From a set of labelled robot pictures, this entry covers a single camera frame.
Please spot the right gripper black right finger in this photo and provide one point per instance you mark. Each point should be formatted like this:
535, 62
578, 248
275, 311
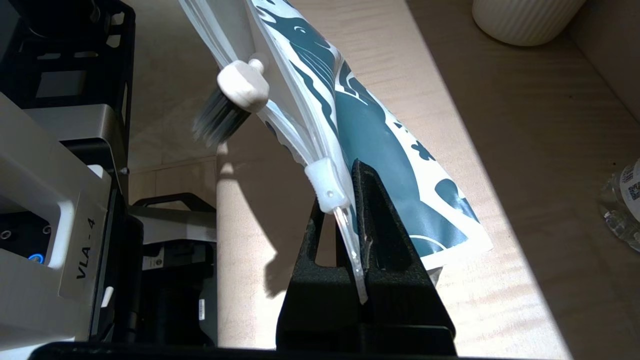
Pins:
400, 300

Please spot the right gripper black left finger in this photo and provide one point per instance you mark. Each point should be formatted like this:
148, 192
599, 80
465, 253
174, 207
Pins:
315, 300

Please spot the white blue patterned pouch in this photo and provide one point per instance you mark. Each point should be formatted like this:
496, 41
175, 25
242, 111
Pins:
370, 140

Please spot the white toothbrush dark bristles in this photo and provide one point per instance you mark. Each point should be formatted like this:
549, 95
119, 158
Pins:
240, 90

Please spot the small clear water bottle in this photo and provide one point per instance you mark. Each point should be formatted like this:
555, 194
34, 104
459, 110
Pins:
622, 210

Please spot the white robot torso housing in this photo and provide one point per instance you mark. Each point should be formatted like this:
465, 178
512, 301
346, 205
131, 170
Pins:
40, 185

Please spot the white ribbed mug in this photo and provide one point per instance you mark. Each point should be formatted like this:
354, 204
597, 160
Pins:
525, 20

